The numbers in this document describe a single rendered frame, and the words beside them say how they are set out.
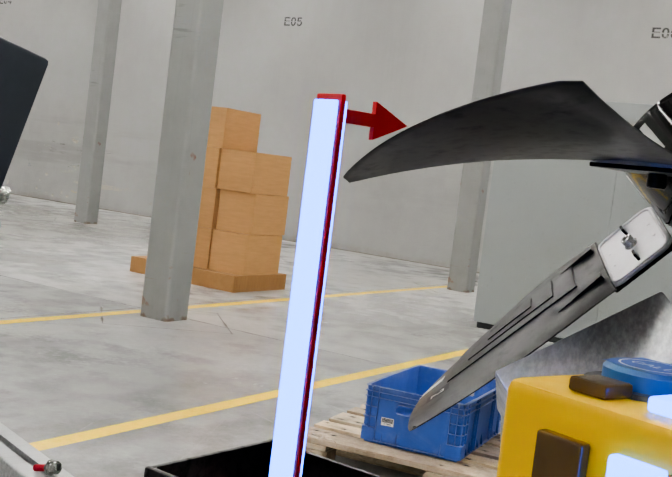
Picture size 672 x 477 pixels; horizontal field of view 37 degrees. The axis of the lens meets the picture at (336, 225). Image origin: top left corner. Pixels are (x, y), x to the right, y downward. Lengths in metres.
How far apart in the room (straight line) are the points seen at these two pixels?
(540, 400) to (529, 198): 7.94
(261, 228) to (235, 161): 0.64
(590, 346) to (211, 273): 8.17
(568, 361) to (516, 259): 7.57
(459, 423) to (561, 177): 4.71
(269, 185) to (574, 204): 2.69
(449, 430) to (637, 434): 3.41
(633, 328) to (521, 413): 0.41
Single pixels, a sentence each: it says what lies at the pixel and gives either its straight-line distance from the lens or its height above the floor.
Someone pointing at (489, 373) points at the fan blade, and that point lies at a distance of 0.93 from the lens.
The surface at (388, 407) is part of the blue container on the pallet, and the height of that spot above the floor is 0.29.
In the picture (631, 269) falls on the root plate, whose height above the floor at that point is 1.09.
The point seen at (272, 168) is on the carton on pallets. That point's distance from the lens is 9.04.
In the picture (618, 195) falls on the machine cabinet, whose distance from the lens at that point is 8.12.
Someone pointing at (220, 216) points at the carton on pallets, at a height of 0.62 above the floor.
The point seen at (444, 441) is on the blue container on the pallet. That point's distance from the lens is 3.81.
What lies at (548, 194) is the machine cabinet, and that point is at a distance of 8.28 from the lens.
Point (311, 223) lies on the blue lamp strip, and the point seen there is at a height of 1.11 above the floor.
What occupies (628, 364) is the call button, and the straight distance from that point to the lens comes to 0.43.
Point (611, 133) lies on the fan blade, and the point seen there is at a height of 1.19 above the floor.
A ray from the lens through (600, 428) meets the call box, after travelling 0.39.
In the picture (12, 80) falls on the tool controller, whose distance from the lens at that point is 1.13.
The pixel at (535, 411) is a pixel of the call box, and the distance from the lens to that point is 0.41.
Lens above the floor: 1.15
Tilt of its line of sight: 3 degrees down
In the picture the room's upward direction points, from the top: 7 degrees clockwise
